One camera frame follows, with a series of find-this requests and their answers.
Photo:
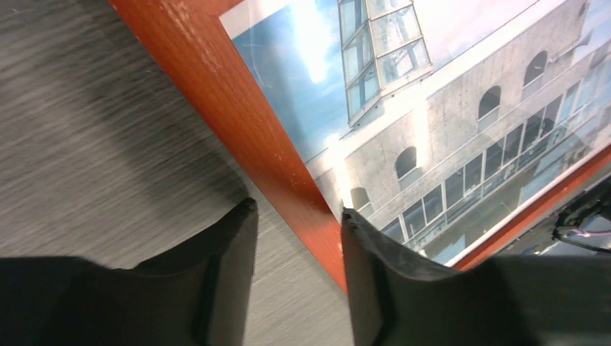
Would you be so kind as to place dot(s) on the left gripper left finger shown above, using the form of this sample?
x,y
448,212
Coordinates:
x,y
196,293

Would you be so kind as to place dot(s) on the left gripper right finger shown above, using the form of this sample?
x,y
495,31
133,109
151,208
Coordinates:
x,y
398,297

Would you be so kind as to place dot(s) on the orange wooden picture frame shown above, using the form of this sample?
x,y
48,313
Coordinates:
x,y
188,41

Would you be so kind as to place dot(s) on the building and sky photo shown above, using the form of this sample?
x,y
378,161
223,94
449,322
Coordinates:
x,y
437,121

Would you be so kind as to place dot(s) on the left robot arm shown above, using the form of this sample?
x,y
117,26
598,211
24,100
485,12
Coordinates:
x,y
582,215

